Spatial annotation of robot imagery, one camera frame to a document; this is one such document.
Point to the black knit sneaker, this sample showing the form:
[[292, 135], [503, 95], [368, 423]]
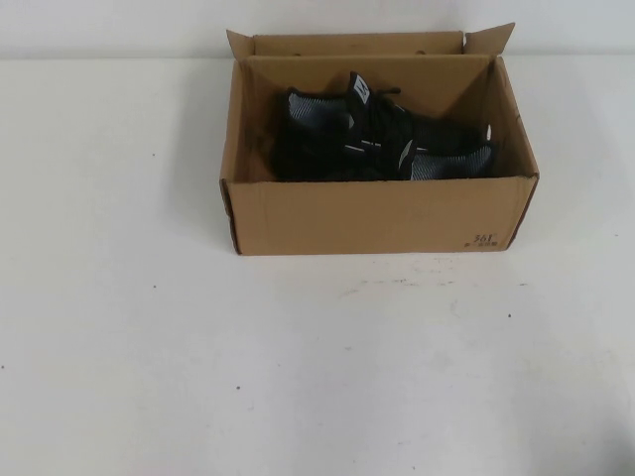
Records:
[[446, 162], [302, 109]]

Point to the brown cardboard shoe box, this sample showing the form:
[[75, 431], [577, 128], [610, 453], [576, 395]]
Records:
[[377, 218]]

